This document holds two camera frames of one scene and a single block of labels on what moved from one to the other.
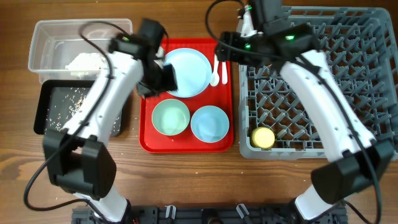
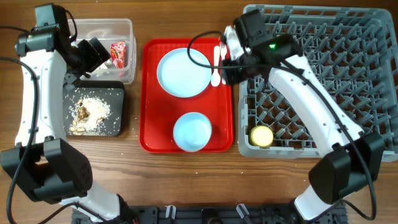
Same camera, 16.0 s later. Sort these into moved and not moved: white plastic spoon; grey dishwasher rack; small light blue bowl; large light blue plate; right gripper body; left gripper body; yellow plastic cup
Moved: right gripper body; left gripper body; small light blue bowl
Not moved: large light blue plate; grey dishwasher rack; white plastic spoon; yellow plastic cup
